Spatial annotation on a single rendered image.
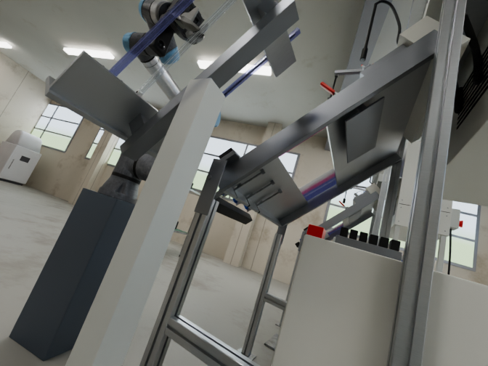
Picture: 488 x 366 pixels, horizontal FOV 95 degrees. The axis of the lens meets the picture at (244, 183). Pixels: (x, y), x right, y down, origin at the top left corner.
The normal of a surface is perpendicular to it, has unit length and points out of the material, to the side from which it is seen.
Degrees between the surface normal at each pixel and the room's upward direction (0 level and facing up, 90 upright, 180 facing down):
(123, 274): 90
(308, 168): 90
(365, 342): 90
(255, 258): 90
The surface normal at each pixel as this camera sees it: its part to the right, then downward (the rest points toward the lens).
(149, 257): 0.85, 0.16
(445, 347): -0.41, -0.33
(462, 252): -0.22, -0.29
